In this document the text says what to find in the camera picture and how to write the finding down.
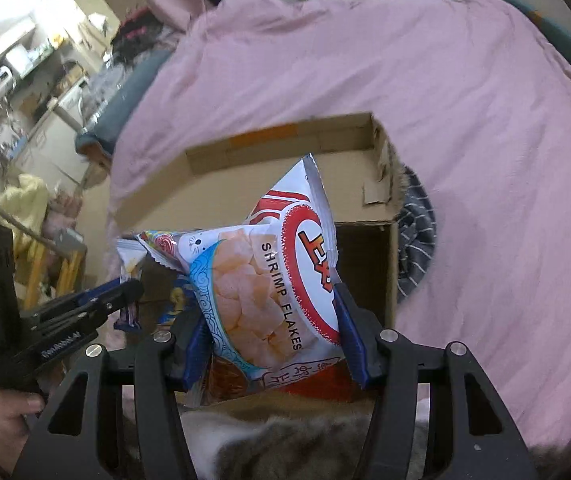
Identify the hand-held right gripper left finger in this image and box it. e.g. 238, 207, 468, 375
13, 309, 216, 480

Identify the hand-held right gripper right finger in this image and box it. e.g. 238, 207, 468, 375
332, 281, 542, 480

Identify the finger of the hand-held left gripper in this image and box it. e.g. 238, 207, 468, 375
40, 278, 146, 324
72, 299, 137, 334

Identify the white red shrimp chip packet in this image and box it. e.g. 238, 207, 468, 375
136, 154, 366, 403

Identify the brown cardboard box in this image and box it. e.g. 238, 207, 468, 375
110, 111, 407, 331

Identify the person's left hand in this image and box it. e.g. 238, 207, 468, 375
0, 389, 46, 462

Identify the wooden rack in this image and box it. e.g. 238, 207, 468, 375
16, 245, 86, 311

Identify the metal pole stand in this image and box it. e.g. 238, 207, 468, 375
0, 180, 86, 261

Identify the yellow jacket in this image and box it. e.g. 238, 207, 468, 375
0, 174, 51, 256

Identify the grey striped cloth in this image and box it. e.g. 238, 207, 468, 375
394, 165, 439, 306

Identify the grey furry cloth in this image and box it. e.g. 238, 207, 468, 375
176, 390, 436, 480

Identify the pink blanket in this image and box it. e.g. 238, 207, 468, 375
106, 0, 571, 480

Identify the pile of clothes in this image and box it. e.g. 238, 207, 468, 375
73, 5, 181, 156

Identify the teal cushion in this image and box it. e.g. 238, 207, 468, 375
480, 0, 571, 91

